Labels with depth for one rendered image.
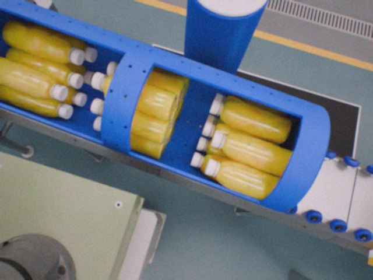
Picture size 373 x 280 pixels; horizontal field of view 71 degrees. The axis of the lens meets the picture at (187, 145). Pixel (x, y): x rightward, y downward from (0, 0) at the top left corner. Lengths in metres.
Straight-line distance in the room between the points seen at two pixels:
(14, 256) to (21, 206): 0.11
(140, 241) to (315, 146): 0.41
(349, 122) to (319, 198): 1.18
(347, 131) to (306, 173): 1.45
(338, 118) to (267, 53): 0.71
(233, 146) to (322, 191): 0.40
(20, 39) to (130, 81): 0.35
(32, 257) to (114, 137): 0.29
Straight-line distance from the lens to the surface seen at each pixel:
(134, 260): 0.59
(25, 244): 0.47
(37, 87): 0.76
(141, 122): 0.64
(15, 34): 0.84
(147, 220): 0.58
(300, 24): 2.48
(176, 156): 0.77
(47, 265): 0.46
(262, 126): 0.66
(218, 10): 0.95
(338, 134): 1.98
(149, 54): 0.62
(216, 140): 0.63
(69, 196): 0.49
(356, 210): 0.98
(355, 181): 1.00
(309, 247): 1.95
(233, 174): 0.62
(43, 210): 0.51
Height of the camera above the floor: 1.73
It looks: 75 degrees down
